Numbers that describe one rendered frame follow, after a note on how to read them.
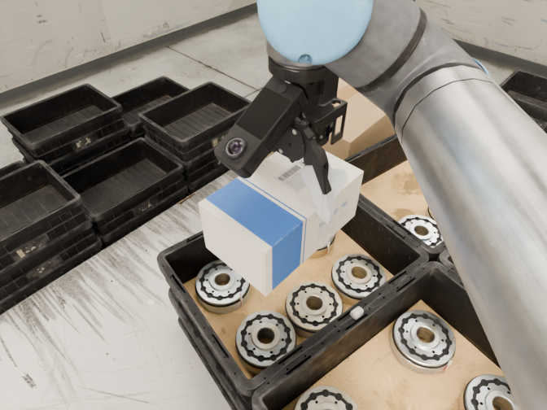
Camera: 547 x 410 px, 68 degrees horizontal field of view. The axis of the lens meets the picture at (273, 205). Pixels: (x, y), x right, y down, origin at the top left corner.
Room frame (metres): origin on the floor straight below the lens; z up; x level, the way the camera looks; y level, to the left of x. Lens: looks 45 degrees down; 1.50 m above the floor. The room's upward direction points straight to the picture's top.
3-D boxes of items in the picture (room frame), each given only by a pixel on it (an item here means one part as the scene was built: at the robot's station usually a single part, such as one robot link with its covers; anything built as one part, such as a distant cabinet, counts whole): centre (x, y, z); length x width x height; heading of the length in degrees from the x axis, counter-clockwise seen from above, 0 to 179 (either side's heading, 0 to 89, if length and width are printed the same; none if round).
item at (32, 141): (1.48, 0.89, 0.37); 0.40 x 0.30 x 0.45; 137
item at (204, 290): (0.44, 0.10, 0.86); 0.10 x 0.10 x 0.01
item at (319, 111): (0.42, -0.03, 1.25); 0.09 x 0.08 x 0.12; 137
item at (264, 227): (0.40, -0.01, 1.09); 0.20 x 0.12 x 0.09; 137
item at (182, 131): (1.50, 0.32, 0.37); 0.40 x 0.30 x 0.45; 137
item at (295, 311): (0.39, -0.07, 0.86); 0.10 x 0.10 x 0.01
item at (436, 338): (0.33, -0.26, 0.86); 0.05 x 0.05 x 0.01
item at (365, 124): (1.08, -0.21, 0.80); 0.40 x 0.30 x 0.20; 139
